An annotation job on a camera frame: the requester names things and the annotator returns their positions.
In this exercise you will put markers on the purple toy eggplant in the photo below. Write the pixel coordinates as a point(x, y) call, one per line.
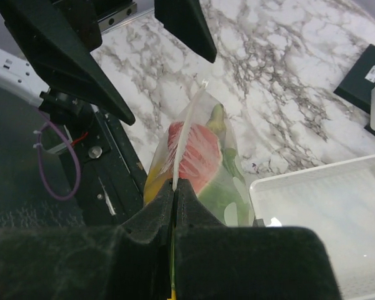
point(216, 121)

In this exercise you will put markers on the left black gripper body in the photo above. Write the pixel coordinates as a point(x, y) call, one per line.
point(89, 19)

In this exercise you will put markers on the green toy citrus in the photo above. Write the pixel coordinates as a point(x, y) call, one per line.
point(226, 196)

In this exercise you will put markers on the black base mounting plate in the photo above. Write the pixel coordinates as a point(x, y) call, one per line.
point(112, 176)

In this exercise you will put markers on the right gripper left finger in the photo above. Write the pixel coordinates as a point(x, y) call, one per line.
point(130, 261)

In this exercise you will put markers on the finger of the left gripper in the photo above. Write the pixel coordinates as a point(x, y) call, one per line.
point(185, 20)
point(59, 57)

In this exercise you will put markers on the black box with label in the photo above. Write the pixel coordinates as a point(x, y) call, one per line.
point(358, 83)

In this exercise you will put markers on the white perforated plastic basket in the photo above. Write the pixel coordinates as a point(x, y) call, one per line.
point(337, 202)

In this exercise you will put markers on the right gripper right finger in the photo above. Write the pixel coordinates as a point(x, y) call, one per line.
point(213, 261)

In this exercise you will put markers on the yellow toy bell pepper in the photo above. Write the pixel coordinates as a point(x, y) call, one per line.
point(155, 180)

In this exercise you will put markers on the toy watermelon slice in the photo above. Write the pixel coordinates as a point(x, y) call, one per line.
point(201, 160)

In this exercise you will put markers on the clear polka dot zip bag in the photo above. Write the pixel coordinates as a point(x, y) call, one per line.
point(172, 145)

